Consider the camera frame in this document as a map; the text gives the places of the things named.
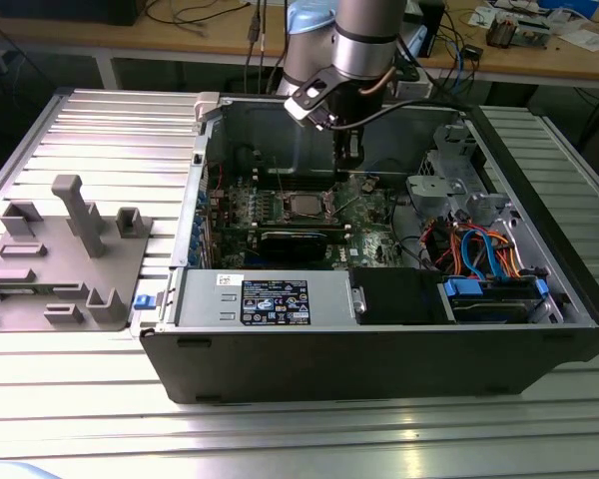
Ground white label tag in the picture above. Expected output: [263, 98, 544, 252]
[396, 77, 434, 105]

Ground grey parts rack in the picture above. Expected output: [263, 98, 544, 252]
[0, 174, 155, 333]

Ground pale blue teach pendant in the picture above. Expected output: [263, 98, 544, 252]
[393, 22, 429, 84]

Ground CPU socket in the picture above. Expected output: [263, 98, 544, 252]
[278, 191, 341, 225]

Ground copper heatsink cooler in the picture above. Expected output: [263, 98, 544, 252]
[486, 13, 519, 50]

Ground CPU with silver top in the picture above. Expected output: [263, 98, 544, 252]
[289, 194, 326, 220]

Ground black plastic shroud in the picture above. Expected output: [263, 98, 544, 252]
[351, 266, 453, 326]

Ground green motherboard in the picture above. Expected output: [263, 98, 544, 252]
[204, 172, 418, 270]

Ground grey electronic part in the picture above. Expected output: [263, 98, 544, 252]
[516, 18, 551, 50]

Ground orange wire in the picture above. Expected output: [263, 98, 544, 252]
[493, 230, 525, 280]

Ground wooden desk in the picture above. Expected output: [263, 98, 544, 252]
[0, 0, 599, 84]

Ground metal socket cover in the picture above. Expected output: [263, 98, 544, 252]
[325, 175, 364, 226]

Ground blue box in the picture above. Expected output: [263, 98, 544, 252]
[537, 0, 599, 12]

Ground black box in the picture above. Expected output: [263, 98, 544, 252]
[0, 0, 142, 27]

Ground white paper sheet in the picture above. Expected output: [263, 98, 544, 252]
[558, 27, 599, 52]

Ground black graphics card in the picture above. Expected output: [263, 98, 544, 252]
[257, 228, 349, 263]

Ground black PC case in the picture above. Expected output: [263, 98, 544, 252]
[138, 91, 599, 406]

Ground thick black cable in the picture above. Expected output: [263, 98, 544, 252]
[334, 98, 476, 132]

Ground grey case latch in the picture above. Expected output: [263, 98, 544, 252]
[193, 92, 224, 124]

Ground blue wire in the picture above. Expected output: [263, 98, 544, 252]
[478, 227, 505, 281]
[457, 222, 483, 280]

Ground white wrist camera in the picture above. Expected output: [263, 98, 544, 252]
[283, 69, 341, 134]

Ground grey power supply unit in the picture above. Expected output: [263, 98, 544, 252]
[172, 268, 368, 328]

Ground hard disk in blue carrier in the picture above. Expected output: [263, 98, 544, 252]
[441, 276, 550, 325]

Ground metal locking lever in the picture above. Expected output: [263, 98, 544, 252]
[273, 157, 287, 202]

